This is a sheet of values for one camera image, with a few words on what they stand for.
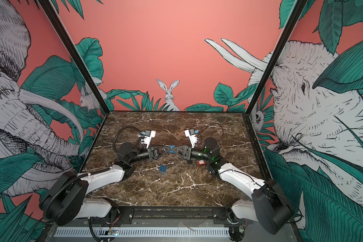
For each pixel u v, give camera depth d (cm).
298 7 70
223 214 75
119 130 111
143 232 70
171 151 71
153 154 67
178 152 70
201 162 92
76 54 87
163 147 72
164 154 70
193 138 69
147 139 70
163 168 91
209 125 114
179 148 71
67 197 42
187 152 65
